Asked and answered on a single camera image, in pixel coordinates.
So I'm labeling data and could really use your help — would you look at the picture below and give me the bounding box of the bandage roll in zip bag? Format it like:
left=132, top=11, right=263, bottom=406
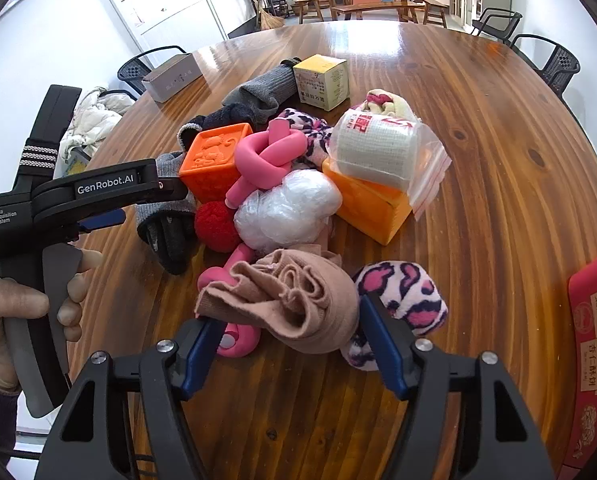
left=327, top=106, right=452, bottom=222

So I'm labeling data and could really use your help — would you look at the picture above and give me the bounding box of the crumpled clear plastic bag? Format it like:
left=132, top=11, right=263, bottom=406
left=233, top=169, right=343, bottom=256

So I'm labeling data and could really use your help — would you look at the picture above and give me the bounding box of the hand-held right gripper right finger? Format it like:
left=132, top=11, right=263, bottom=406
left=361, top=292, right=559, bottom=480

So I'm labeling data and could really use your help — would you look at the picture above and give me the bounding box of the red container box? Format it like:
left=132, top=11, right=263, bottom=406
left=567, top=237, right=597, bottom=471

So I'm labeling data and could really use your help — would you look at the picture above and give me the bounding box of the white padded jacket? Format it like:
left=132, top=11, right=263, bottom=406
left=58, top=87, right=136, bottom=163

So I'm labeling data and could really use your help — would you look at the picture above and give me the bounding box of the pink leopard sock ball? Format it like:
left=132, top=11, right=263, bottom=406
left=339, top=261, right=450, bottom=372

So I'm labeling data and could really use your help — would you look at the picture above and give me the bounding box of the black metal chair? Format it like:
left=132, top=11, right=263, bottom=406
left=117, top=46, right=188, bottom=96
left=508, top=34, right=581, bottom=98
left=471, top=7, right=523, bottom=46

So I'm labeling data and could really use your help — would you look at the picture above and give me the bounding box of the beige sock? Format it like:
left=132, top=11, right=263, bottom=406
left=194, top=248, right=360, bottom=356

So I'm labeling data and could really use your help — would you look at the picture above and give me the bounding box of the grey black sock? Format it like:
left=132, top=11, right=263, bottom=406
left=136, top=199, right=199, bottom=276

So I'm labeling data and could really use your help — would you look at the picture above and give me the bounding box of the yellow flat packet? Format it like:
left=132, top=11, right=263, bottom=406
left=66, top=152, right=90, bottom=177

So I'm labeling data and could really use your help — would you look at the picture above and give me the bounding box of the grey rolled sock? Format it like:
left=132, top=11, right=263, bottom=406
left=222, top=57, right=303, bottom=126

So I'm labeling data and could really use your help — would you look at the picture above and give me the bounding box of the straw broom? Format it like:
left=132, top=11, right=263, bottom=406
left=252, top=0, right=285, bottom=31

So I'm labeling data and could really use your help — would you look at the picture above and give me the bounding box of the dark orange relief cube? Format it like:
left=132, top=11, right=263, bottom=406
left=179, top=122, right=254, bottom=206

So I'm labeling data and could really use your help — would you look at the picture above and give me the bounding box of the light grey sock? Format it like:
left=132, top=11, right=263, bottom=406
left=156, top=125, right=202, bottom=181

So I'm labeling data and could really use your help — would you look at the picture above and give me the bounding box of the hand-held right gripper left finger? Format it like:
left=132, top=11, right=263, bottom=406
left=38, top=317, right=229, bottom=480

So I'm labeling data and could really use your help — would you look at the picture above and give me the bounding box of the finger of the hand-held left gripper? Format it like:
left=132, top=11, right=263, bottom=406
left=77, top=209, right=128, bottom=235
left=32, top=159, right=189, bottom=224

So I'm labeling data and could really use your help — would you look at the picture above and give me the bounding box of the yellow cardboard box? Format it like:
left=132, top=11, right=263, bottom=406
left=292, top=54, right=350, bottom=112

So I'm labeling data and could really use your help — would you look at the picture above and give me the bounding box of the red pom ball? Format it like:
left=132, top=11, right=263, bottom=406
left=194, top=201, right=242, bottom=253

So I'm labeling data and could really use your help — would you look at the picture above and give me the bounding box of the light orange relief cube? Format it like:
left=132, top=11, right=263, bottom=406
left=322, top=157, right=413, bottom=247

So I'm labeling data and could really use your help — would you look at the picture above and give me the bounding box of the grey cardboard box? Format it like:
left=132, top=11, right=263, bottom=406
left=142, top=52, right=203, bottom=104

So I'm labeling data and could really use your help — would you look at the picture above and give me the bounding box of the pink foam twist roller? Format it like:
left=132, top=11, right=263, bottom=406
left=223, top=119, right=306, bottom=208
left=197, top=242, right=259, bottom=358

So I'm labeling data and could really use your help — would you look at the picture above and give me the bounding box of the cream striped sock ball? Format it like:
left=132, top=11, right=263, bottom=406
left=361, top=89, right=423, bottom=123

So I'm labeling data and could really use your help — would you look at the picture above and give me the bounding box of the pink leopard tied sock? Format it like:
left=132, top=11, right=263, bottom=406
left=271, top=108, right=335, bottom=171

